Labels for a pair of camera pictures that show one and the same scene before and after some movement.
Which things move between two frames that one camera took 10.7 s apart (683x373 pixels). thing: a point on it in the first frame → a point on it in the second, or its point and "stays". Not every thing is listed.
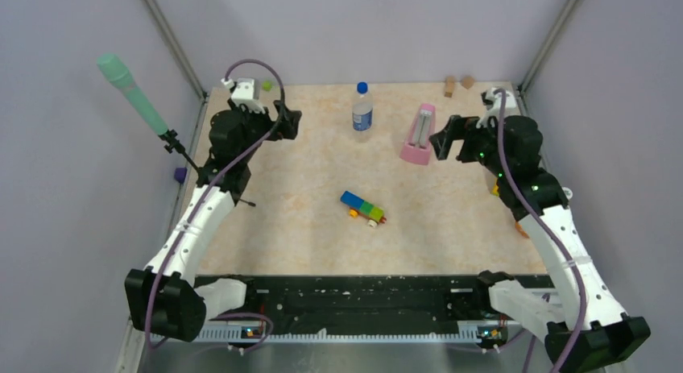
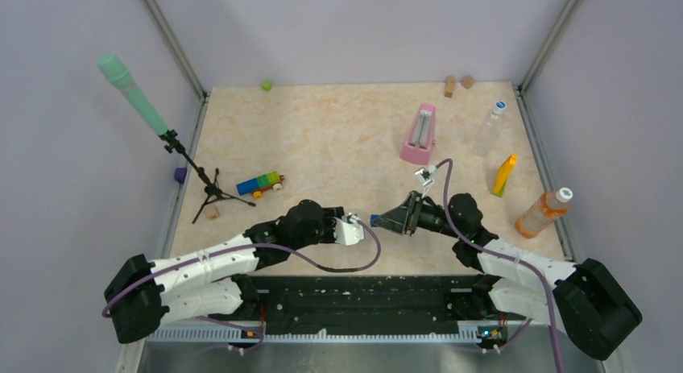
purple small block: [180, 174] stays
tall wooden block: [449, 86] stays
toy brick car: [358, 207] → [257, 186]
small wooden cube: [468, 81] stays
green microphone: [115, 70] stays
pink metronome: [418, 144] stays
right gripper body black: [479, 144] → [424, 217]
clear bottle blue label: [362, 113] → [369, 221]
